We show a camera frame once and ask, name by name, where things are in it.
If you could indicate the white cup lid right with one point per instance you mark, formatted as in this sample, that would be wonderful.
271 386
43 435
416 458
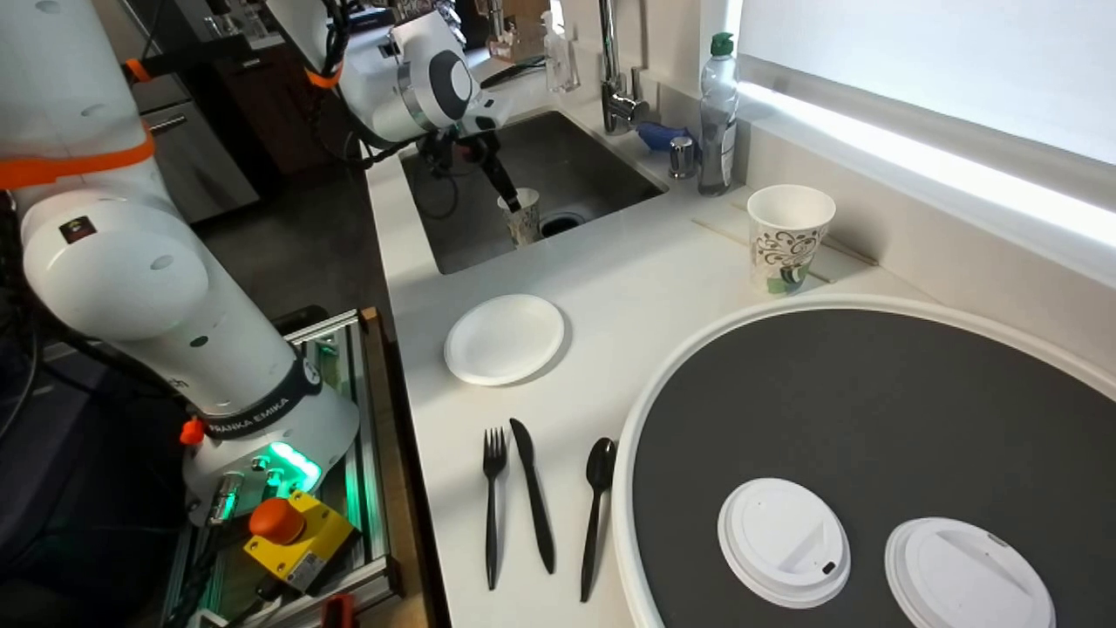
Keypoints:
954 575

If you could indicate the patterned paper cup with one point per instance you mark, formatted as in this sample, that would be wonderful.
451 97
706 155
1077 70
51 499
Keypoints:
523 218
786 232

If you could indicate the chrome round sink fitting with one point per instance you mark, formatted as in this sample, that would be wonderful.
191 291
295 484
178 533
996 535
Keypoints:
680 159

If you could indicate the dish soap bottle green cap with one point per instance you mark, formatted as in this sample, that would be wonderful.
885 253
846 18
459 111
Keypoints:
721 115

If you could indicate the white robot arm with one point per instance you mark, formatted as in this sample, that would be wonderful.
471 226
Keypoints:
108 255

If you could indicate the patterned paper cup on counter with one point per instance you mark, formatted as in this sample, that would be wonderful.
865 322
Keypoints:
786 232

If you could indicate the black plastic knife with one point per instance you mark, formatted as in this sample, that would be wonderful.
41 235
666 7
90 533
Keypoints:
536 493

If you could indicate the white cup lid left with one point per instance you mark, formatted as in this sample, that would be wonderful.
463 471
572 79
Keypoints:
781 542

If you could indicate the black plastic spoon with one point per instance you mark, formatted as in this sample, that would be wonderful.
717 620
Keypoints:
599 479

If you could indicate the chrome gooseneck faucet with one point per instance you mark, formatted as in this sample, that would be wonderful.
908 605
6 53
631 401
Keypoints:
620 89

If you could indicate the black plastic fork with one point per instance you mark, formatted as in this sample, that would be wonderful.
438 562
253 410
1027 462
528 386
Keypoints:
492 467

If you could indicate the blue sponge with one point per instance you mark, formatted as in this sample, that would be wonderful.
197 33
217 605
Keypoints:
657 134

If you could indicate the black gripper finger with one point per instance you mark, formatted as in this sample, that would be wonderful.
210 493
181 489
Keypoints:
501 179

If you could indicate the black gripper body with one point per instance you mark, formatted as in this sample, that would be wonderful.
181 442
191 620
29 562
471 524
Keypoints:
471 141

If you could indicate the small white plate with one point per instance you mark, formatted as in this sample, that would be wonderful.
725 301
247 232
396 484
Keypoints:
503 340

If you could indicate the yellow emergency stop box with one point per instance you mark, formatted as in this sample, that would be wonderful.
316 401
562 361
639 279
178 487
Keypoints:
299 540

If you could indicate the stainless steel sink basin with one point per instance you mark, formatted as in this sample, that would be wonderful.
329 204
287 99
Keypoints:
572 173

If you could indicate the round black tray white rim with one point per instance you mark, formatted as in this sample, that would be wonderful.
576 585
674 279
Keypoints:
885 417

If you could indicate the white cup lid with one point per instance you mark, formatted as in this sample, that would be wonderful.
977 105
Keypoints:
954 575
781 542

